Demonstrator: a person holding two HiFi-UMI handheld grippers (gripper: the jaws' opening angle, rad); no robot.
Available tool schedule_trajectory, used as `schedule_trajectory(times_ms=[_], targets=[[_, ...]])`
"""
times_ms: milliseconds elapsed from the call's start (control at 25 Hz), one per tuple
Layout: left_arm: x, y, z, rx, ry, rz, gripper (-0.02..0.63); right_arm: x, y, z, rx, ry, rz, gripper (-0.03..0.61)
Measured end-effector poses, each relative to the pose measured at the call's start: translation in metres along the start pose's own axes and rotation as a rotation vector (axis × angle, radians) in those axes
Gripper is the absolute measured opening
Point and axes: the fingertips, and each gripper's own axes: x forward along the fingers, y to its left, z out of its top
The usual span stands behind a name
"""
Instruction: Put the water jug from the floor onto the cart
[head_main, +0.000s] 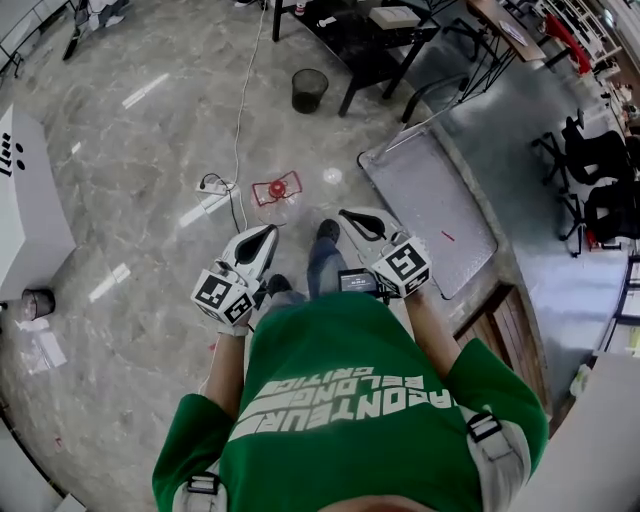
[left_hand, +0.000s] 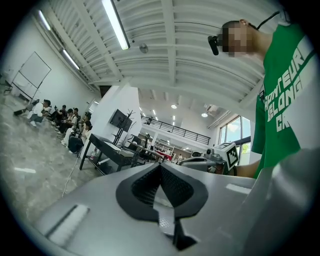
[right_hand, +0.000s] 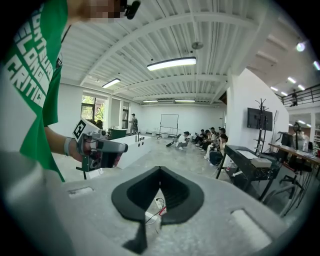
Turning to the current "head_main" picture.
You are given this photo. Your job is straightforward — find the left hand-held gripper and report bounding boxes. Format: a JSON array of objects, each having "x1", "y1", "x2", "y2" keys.
[{"x1": 189, "y1": 224, "x2": 281, "y2": 329}]

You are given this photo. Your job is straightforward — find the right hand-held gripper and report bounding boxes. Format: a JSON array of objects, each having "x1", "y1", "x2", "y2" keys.
[{"x1": 337, "y1": 206, "x2": 434, "y2": 300}]

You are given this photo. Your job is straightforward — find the clear water jug red cap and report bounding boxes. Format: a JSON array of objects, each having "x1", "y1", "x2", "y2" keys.
[{"x1": 248, "y1": 169, "x2": 307, "y2": 227}]

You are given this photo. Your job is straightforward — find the person's right forearm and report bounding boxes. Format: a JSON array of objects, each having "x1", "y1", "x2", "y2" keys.
[{"x1": 402, "y1": 289, "x2": 464, "y2": 372}]

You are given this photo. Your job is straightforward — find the person's left forearm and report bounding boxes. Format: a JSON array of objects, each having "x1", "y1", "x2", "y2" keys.
[{"x1": 199, "y1": 325, "x2": 252, "y2": 404}]

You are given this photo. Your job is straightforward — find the grey marble floor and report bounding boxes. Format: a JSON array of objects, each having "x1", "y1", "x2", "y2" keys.
[{"x1": 0, "y1": 0, "x2": 632, "y2": 504}]

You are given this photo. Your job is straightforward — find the person's left black shoe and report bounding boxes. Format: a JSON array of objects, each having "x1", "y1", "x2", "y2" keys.
[{"x1": 265, "y1": 273, "x2": 294, "y2": 297}]

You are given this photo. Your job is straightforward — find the person's black shoe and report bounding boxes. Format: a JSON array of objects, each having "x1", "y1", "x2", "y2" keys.
[
  {"x1": 265, "y1": 273, "x2": 294, "y2": 297},
  {"x1": 316, "y1": 218, "x2": 343, "y2": 243}
]

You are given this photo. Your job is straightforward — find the black screen device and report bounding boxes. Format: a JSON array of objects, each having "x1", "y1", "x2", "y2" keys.
[{"x1": 337, "y1": 268, "x2": 382, "y2": 297}]

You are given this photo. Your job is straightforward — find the person's right black shoe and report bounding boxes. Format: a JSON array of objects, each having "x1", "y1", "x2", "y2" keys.
[{"x1": 316, "y1": 218, "x2": 343, "y2": 243}]

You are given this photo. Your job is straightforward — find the person's left jeans leg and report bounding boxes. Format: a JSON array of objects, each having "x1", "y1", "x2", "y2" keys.
[{"x1": 269, "y1": 289, "x2": 308, "y2": 315}]

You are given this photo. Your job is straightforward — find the person's jeans leg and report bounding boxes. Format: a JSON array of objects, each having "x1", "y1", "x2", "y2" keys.
[
  {"x1": 269, "y1": 289, "x2": 308, "y2": 315},
  {"x1": 305, "y1": 236, "x2": 348, "y2": 301}
]

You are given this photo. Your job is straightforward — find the person's right jeans leg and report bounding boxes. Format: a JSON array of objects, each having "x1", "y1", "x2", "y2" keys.
[{"x1": 305, "y1": 236, "x2": 348, "y2": 301}]

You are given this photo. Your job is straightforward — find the white power strip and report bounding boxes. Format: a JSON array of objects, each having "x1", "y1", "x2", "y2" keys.
[{"x1": 194, "y1": 179, "x2": 237, "y2": 197}]

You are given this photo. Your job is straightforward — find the black mesh waste bin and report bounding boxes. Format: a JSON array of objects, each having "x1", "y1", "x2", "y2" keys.
[{"x1": 291, "y1": 68, "x2": 330, "y2": 115}]

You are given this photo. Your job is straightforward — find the person's green printed t-shirt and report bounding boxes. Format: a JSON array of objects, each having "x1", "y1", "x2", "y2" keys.
[{"x1": 151, "y1": 292, "x2": 550, "y2": 512}]

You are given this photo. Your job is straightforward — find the brown wooden cabinet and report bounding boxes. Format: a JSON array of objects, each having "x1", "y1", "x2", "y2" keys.
[{"x1": 452, "y1": 283, "x2": 552, "y2": 412}]

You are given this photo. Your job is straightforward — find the black low table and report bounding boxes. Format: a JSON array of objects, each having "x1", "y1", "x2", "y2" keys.
[{"x1": 271, "y1": 0, "x2": 442, "y2": 119}]

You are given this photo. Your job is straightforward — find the small dark waste bin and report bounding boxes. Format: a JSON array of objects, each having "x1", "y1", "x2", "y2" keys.
[{"x1": 20, "y1": 287, "x2": 57, "y2": 321}]

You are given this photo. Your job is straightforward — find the white papers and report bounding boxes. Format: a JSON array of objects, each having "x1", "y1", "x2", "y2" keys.
[{"x1": 17, "y1": 318, "x2": 69, "y2": 377}]

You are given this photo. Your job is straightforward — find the flat white box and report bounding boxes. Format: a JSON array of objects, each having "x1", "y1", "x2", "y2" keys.
[{"x1": 368, "y1": 5, "x2": 422, "y2": 30}]

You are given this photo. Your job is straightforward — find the white angular cabinet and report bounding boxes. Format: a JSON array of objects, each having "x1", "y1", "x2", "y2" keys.
[{"x1": 0, "y1": 103, "x2": 77, "y2": 297}]

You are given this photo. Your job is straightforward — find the black office chair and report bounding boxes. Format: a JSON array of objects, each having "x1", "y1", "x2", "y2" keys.
[
  {"x1": 531, "y1": 108, "x2": 636, "y2": 194},
  {"x1": 557, "y1": 179, "x2": 640, "y2": 259}
]

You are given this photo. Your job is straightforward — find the red chair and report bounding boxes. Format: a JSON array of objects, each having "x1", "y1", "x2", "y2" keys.
[{"x1": 543, "y1": 12, "x2": 593, "y2": 77}]

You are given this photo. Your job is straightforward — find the white counter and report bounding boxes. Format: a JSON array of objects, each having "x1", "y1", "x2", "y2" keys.
[{"x1": 514, "y1": 349, "x2": 640, "y2": 512}]

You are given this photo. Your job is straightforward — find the black power cable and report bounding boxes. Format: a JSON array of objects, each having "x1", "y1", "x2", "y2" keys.
[{"x1": 199, "y1": 172, "x2": 242, "y2": 232}]

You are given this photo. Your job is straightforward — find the white power cable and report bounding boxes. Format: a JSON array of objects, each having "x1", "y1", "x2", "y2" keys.
[{"x1": 232, "y1": 0, "x2": 268, "y2": 229}]

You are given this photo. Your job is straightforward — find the white backpack strap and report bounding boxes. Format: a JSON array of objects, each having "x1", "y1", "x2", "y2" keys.
[
  {"x1": 178, "y1": 462, "x2": 222, "y2": 512},
  {"x1": 458, "y1": 403, "x2": 532, "y2": 504}
]

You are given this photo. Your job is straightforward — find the wooden desk black wire legs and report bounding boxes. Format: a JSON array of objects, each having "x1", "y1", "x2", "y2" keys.
[{"x1": 439, "y1": 0, "x2": 547, "y2": 104}]

